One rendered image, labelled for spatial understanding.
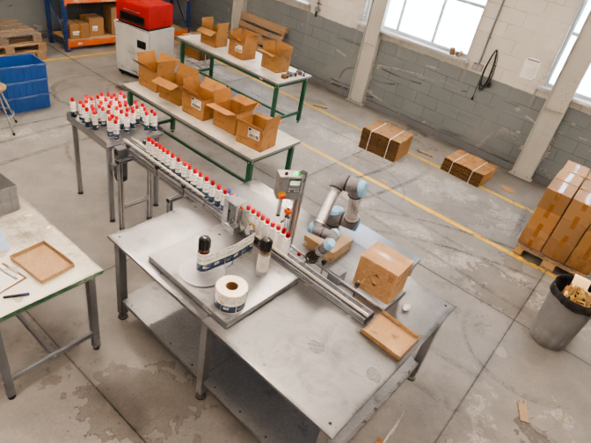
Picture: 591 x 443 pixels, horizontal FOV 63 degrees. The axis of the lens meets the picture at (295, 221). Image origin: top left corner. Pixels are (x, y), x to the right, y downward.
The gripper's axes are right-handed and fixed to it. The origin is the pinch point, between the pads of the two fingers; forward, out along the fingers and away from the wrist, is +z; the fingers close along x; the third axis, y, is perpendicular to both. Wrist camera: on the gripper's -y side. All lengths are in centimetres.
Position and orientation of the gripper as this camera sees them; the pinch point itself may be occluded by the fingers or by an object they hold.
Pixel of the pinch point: (305, 262)
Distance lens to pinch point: 347.9
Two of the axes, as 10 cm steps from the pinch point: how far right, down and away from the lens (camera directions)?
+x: 5.5, 8.2, -1.2
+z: -5.2, 4.6, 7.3
